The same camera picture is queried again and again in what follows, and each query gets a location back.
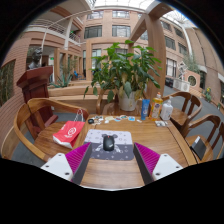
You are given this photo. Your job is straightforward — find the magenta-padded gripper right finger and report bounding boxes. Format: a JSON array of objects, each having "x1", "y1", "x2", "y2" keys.
[{"x1": 133, "y1": 142, "x2": 184, "y2": 185}]

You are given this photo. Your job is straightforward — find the wooden armchair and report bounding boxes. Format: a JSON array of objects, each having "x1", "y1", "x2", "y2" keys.
[
  {"x1": 181, "y1": 113, "x2": 224, "y2": 163},
  {"x1": 95, "y1": 89, "x2": 122, "y2": 116},
  {"x1": 0, "y1": 97, "x2": 90, "y2": 163},
  {"x1": 163, "y1": 91, "x2": 203, "y2": 134}
]

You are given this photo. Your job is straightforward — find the white sculpture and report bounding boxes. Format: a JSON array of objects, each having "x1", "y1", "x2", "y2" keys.
[{"x1": 177, "y1": 61, "x2": 189, "y2": 81}]

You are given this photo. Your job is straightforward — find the red paper bag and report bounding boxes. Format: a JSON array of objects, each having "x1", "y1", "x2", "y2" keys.
[{"x1": 52, "y1": 108, "x2": 86, "y2": 150}]

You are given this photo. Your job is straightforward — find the green plant in white pot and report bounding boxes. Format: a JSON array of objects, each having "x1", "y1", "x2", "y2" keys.
[{"x1": 83, "y1": 39, "x2": 163, "y2": 113}]

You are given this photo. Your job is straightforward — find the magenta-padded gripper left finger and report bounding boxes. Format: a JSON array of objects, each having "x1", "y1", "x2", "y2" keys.
[{"x1": 39, "y1": 142, "x2": 93, "y2": 185}]

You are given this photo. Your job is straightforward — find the white and grey mouse pad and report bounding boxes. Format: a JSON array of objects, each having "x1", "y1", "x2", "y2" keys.
[{"x1": 83, "y1": 129, "x2": 135, "y2": 162}]

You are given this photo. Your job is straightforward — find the black computer mouse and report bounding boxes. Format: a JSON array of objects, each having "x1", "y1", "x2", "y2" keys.
[{"x1": 102, "y1": 134, "x2": 116, "y2": 152}]

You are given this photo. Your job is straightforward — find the agave plant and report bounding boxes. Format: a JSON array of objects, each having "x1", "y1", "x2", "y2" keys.
[{"x1": 49, "y1": 71, "x2": 74, "y2": 89}]

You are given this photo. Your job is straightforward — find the black notebook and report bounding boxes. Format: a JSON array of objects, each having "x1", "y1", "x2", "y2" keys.
[{"x1": 191, "y1": 136, "x2": 208, "y2": 160}]

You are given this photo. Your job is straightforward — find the yellow bottle with orange cap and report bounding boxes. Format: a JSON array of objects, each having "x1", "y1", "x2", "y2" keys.
[{"x1": 148, "y1": 91, "x2": 164, "y2": 122}]

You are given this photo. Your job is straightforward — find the blue tube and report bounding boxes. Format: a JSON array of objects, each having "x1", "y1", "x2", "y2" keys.
[{"x1": 140, "y1": 98, "x2": 151, "y2": 121}]

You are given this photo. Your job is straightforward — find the white pump bottle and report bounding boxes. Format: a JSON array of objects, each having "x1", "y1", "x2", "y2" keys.
[{"x1": 160, "y1": 96, "x2": 174, "y2": 122}]

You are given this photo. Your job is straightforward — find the crumpled clear plastic wrapper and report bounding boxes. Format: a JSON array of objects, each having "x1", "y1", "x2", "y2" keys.
[{"x1": 154, "y1": 120, "x2": 169, "y2": 128}]

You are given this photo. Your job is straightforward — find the dark red wooden pedestal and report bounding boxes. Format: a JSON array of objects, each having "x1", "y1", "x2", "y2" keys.
[{"x1": 16, "y1": 65, "x2": 56, "y2": 139}]

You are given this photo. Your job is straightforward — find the dark bust statue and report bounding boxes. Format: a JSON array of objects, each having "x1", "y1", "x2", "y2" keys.
[{"x1": 28, "y1": 47, "x2": 44, "y2": 70}]

